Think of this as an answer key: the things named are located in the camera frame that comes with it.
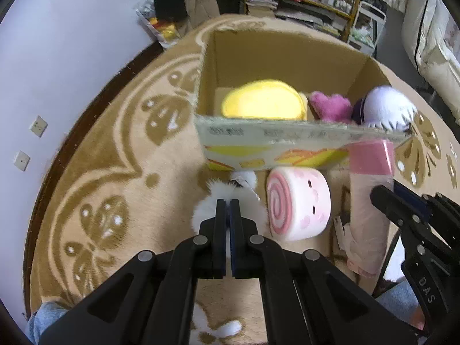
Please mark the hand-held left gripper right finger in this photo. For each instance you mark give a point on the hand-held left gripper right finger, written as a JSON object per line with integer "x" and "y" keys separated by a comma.
{"x": 235, "y": 230}

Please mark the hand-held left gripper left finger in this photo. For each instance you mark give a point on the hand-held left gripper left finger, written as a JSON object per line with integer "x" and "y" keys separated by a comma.
{"x": 220, "y": 222}

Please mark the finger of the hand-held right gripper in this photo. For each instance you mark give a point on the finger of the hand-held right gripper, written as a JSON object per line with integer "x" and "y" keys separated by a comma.
{"x": 413, "y": 199}
{"x": 391, "y": 203}

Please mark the white fluffy plush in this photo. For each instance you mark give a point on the white fluffy plush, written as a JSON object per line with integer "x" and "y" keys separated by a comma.
{"x": 205, "y": 210}

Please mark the long pink pouch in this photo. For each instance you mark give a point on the long pink pouch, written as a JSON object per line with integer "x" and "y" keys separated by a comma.
{"x": 366, "y": 194}

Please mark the pink roll cake plush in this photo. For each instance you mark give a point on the pink roll cake plush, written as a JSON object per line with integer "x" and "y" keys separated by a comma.
{"x": 302, "y": 205}

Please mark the purple-haired plush doll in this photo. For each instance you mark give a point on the purple-haired plush doll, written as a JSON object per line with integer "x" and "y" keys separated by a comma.
{"x": 384, "y": 106}

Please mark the pink bear plush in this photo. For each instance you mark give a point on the pink bear plush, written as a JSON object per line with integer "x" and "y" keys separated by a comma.
{"x": 332, "y": 107}

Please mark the yellow plush toy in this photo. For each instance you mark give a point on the yellow plush toy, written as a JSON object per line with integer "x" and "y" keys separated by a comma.
{"x": 262, "y": 102}

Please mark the cardboard box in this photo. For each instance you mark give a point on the cardboard box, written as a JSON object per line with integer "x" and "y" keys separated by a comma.
{"x": 273, "y": 64}

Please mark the person's right leg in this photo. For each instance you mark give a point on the person's right leg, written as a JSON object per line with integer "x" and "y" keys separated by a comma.
{"x": 399, "y": 305}

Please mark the person's leg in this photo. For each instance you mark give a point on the person's leg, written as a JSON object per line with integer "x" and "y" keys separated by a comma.
{"x": 45, "y": 323}
{"x": 399, "y": 305}

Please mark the beige patterned blanket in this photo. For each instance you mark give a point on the beige patterned blanket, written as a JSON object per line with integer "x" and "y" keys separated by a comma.
{"x": 118, "y": 172}

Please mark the white duvet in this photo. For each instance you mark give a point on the white duvet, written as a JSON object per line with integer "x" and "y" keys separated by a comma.
{"x": 438, "y": 54}

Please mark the pale green cloth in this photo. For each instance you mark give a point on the pale green cloth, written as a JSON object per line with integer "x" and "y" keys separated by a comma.
{"x": 363, "y": 36}

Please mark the white cart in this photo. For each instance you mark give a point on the white cart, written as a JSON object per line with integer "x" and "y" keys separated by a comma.
{"x": 373, "y": 12}

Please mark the wooden shelf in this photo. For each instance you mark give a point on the wooden shelf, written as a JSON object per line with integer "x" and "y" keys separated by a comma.
{"x": 354, "y": 14}

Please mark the small cosmetic bottle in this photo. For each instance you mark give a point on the small cosmetic bottle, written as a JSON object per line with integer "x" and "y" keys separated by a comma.
{"x": 339, "y": 5}
{"x": 347, "y": 7}

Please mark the person's left leg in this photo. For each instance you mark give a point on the person's left leg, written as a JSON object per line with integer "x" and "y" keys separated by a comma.
{"x": 45, "y": 323}

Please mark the plastic snack bag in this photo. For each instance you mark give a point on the plastic snack bag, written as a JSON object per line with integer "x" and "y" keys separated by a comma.
{"x": 163, "y": 28}

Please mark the pile of papers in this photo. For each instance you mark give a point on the pile of papers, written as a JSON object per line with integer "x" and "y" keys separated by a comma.
{"x": 309, "y": 18}

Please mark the stack of books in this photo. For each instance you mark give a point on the stack of books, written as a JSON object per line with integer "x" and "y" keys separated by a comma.
{"x": 262, "y": 5}

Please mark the white wall socket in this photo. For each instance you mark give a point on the white wall socket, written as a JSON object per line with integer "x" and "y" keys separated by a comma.
{"x": 38, "y": 125}
{"x": 21, "y": 161}

